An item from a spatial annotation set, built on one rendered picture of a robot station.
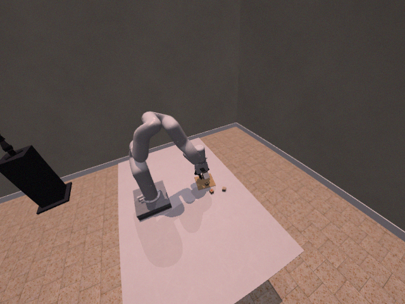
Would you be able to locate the orange flat mat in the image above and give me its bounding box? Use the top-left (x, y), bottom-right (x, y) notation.
top-left (195, 174), bottom-right (216, 190)

